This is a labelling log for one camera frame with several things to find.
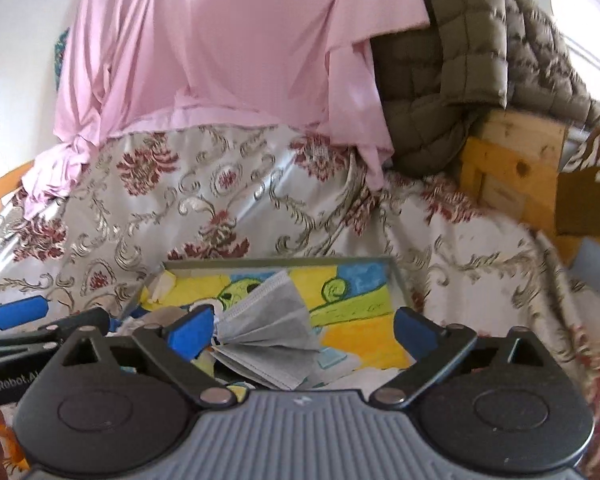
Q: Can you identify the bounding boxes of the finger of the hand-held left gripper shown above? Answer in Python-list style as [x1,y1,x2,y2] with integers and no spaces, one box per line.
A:
[0,307,112,362]
[0,296,49,334]

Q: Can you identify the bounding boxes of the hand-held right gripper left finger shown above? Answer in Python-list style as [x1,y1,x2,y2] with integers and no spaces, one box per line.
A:
[45,304,238,407]

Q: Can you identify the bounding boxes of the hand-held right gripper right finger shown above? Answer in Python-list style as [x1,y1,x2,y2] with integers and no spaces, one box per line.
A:
[367,306,566,409]

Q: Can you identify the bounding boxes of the grey tray with painted bottom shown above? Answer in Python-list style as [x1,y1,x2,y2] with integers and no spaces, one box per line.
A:
[115,255,421,391]

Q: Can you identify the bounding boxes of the stack of grey face masks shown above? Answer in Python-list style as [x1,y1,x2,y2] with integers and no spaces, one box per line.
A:
[210,269,323,391]

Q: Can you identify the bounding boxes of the yellow cloth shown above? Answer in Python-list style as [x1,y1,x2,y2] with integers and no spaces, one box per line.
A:
[150,270,178,306]

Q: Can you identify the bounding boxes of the floral bedspread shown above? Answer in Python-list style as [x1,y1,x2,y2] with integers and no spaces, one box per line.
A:
[0,122,600,480]

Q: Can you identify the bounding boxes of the brown cloth with white print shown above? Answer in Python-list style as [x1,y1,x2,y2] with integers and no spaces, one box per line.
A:
[555,127,600,238]

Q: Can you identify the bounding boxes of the olive quilted jacket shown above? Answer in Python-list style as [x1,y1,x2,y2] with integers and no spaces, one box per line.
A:
[370,0,600,178]

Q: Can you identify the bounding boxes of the pink cloth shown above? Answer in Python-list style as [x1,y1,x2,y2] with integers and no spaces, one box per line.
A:
[22,0,431,221]

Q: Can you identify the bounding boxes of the wooden bed frame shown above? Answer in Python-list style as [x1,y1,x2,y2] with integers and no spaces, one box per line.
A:
[0,107,600,266]

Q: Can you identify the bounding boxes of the teal wall poster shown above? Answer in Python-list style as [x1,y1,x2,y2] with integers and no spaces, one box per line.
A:
[54,27,71,93]

